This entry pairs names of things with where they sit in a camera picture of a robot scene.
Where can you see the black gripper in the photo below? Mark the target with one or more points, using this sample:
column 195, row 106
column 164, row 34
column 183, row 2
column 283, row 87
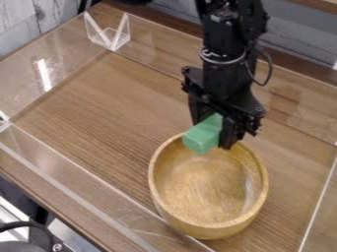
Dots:
column 219, row 85

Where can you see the green rectangular block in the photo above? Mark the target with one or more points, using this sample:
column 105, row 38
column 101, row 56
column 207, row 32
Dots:
column 202, row 136

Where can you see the brown wooden bowl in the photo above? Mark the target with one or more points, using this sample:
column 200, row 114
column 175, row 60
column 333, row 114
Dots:
column 208, row 195

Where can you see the clear acrylic corner bracket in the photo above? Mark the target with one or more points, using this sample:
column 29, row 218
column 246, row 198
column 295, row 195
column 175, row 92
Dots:
column 112, row 39

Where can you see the clear acrylic tray wall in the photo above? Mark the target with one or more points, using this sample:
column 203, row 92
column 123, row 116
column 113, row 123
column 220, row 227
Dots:
column 108, row 218

